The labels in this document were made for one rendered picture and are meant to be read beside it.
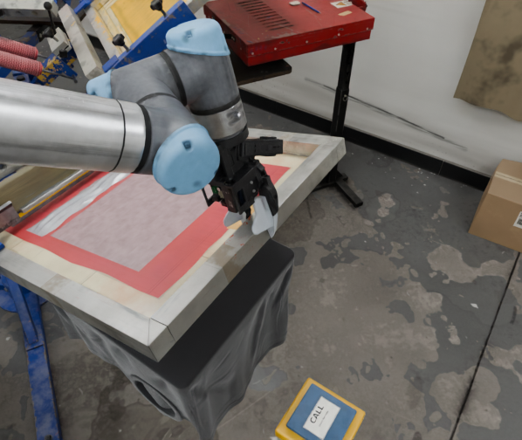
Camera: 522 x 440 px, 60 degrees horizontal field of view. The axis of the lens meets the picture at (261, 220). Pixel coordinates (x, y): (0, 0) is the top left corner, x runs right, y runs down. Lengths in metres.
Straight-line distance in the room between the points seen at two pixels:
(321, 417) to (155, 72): 0.68
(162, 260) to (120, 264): 0.09
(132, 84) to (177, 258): 0.36
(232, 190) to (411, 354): 1.64
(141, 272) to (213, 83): 0.37
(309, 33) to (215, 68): 1.30
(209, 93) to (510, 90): 2.19
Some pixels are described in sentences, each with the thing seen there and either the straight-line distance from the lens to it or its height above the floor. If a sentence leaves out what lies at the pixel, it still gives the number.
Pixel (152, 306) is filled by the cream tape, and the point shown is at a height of 1.23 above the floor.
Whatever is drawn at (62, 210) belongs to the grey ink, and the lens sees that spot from 1.14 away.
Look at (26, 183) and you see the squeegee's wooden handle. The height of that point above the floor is 1.17.
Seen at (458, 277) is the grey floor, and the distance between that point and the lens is 2.52.
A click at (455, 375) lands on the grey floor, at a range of 2.20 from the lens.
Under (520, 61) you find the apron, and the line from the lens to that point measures 2.63.
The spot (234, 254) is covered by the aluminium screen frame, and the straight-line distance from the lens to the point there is 0.73.
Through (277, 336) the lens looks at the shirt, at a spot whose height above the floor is 0.59.
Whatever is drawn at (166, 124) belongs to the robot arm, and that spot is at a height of 1.58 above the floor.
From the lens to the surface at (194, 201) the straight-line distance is 0.97.
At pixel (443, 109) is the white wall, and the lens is 2.87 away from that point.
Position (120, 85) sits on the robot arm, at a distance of 0.60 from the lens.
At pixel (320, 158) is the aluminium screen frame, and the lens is 0.92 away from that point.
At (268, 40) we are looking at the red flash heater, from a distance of 1.82.
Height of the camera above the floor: 1.85
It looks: 46 degrees down
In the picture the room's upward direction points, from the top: straight up
